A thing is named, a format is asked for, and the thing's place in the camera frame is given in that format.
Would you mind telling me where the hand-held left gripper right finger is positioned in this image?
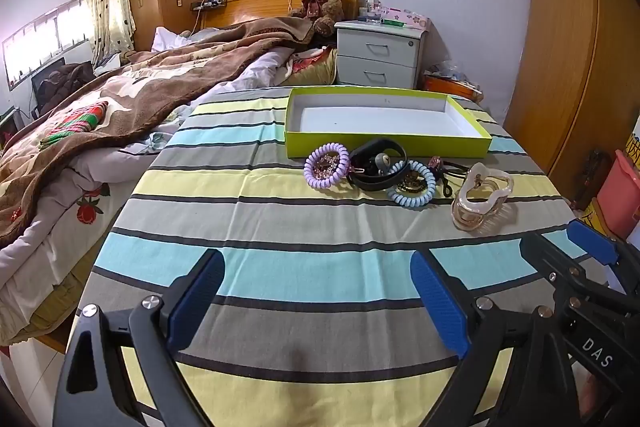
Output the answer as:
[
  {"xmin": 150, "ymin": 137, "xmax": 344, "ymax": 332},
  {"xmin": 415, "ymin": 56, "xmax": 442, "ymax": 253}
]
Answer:
[{"xmin": 410, "ymin": 251, "xmax": 583, "ymax": 427}]

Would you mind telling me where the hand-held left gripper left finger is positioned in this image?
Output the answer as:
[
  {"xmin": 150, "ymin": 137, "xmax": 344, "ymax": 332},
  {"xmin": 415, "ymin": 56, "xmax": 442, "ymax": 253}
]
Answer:
[{"xmin": 52, "ymin": 249, "xmax": 226, "ymax": 427}]

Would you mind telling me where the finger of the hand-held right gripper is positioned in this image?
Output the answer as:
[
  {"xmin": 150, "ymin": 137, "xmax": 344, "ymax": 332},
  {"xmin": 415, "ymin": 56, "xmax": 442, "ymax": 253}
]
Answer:
[
  {"xmin": 566, "ymin": 218, "xmax": 640, "ymax": 293},
  {"xmin": 519, "ymin": 232, "xmax": 608, "ymax": 308}
]

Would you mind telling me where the clear pink hair claw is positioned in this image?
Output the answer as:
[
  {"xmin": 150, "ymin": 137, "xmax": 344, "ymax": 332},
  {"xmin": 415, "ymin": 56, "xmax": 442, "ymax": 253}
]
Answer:
[{"xmin": 451, "ymin": 162, "xmax": 516, "ymax": 233}]

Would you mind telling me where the blue spiral hair tie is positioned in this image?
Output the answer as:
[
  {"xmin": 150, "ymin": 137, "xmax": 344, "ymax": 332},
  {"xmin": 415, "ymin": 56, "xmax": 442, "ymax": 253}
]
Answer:
[{"xmin": 386, "ymin": 159, "xmax": 437, "ymax": 208}]

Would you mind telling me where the black wristband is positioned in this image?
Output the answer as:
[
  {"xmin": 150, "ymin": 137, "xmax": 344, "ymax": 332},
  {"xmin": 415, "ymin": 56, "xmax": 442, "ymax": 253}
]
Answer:
[{"xmin": 347, "ymin": 139, "xmax": 407, "ymax": 192}]

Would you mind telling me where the purple spiral hair tie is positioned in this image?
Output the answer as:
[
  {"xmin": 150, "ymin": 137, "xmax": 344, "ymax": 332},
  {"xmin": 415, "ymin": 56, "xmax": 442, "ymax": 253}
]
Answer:
[{"xmin": 303, "ymin": 143, "xmax": 353, "ymax": 190}]

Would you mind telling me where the rose gold hair clip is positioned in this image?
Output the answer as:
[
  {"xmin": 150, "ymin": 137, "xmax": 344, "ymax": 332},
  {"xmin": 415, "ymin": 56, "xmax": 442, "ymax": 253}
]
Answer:
[{"xmin": 312, "ymin": 152, "xmax": 366, "ymax": 180}]

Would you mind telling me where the green shallow cardboard box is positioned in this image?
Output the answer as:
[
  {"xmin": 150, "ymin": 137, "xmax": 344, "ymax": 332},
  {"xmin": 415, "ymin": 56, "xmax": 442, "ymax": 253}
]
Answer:
[{"xmin": 284, "ymin": 87, "xmax": 493, "ymax": 158}]

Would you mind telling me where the pink plastic bin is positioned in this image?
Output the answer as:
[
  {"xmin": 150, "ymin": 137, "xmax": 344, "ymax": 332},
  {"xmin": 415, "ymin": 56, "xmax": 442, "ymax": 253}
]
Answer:
[{"xmin": 595, "ymin": 149, "xmax": 640, "ymax": 243}]

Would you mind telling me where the gold ornate brooch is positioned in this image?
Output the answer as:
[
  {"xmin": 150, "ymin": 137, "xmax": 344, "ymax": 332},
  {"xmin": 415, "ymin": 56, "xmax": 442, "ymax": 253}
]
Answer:
[{"xmin": 400, "ymin": 172, "xmax": 428, "ymax": 195}]

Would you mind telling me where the striped tablecloth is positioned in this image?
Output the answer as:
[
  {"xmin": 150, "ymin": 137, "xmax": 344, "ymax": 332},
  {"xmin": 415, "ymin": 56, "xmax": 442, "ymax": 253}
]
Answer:
[{"xmin": 75, "ymin": 86, "xmax": 591, "ymax": 427}]

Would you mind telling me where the white floral quilt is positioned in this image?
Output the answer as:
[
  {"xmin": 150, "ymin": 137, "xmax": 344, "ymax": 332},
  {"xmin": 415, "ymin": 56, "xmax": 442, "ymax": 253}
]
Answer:
[{"xmin": 0, "ymin": 27, "xmax": 301, "ymax": 343}]

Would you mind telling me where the wide wooden wardrobe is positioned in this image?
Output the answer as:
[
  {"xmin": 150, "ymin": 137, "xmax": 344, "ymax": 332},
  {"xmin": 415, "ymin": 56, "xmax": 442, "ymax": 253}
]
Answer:
[{"xmin": 502, "ymin": 0, "xmax": 640, "ymax": 208}]

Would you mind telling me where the orange storage box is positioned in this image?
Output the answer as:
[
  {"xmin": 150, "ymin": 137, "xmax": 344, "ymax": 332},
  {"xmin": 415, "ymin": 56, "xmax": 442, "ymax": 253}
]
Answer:
[{"xmin": 424, "ymin": 74, "xmax": 476, "ymax": 98}]

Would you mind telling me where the pile of plastic packets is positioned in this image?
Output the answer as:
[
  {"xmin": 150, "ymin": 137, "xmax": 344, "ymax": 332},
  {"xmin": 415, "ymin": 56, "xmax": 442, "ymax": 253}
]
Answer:
[{"xmin": 425, "ymin": 62, "xmax": 483, "ymax": 88}]

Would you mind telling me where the red green plaid cloth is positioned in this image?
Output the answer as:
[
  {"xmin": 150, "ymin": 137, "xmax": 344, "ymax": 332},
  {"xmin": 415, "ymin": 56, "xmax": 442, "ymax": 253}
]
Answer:
[{"xmin": 39, "ymin": 102, "xmax": 110, "ymax": 150}]

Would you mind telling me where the brown fleece blanket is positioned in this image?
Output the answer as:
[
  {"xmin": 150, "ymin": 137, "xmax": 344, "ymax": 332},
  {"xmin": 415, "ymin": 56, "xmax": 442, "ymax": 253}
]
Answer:
[{"xmin": 0, "ymin": 16, "xmax": 316, "ymax": 248}]

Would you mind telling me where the grey drawer nightstand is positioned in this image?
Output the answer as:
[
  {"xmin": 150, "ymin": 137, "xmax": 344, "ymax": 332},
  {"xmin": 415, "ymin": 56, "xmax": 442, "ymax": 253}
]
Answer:
[{"xmin": 334, "ymin": 19, "xmax": 431, "ymax": 90}]

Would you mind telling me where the dark clothes pile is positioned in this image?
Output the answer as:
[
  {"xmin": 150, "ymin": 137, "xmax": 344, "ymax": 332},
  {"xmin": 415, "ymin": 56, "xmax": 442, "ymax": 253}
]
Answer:
[{"xmin": 31, "ymin": 59, "xmax": 96, "ymax": 115}]

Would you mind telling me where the red yellow patterned pillow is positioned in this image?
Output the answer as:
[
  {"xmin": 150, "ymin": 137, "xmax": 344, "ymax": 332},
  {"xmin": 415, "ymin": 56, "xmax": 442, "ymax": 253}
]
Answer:
[{"xmin": 277, "ymin": 47, "xmax": 338, "ymax": 86}]

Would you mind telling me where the pink floral box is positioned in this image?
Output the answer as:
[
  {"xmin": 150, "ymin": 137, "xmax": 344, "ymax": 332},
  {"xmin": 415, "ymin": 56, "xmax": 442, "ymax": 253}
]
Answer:
[{"xmin": 382, "ymin": 7, "xmax": 432, "ymax": 30}]

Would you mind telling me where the cluster of small cosmetic jars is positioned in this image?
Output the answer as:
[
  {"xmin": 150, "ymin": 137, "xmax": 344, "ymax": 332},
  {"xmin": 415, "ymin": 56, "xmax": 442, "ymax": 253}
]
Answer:
[{"xmin": 357, "ymin": 0, "xmax": 383, "ymax": 24}]

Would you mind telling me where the wooden headboard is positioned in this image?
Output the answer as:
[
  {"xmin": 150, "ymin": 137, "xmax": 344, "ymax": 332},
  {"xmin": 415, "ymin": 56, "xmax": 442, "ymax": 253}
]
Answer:
[{"xmin": 200, "ymin": 0, "xmax": 361, "ymax": 30}]

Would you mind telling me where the window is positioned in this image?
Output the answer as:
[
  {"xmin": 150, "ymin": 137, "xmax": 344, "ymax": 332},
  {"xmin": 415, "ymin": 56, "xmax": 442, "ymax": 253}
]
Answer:
[{"xmin": 2, "ymin": 0, "xmax": 93, "ymax": 85}]

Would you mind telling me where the dotted cream curtain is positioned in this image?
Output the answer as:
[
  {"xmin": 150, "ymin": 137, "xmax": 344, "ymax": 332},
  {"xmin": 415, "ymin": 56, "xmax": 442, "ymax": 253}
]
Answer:
[{"xmin": 82, "ymin": 0, "xmax": 137, "ymax": 68}]

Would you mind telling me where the brown teddy bear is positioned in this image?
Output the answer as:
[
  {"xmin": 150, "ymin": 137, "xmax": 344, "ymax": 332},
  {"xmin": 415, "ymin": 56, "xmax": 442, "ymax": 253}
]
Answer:
[{"xmin": 287, "ymin": 0, "xmax": 346, "ymax": 35}]

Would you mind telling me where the black hair tie with charm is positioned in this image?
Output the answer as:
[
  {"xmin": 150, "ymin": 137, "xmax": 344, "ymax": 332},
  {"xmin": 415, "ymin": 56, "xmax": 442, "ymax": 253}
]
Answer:
[{"xmin": 427, "ymin": 156, "xmax": 471, "ymax": 198}]

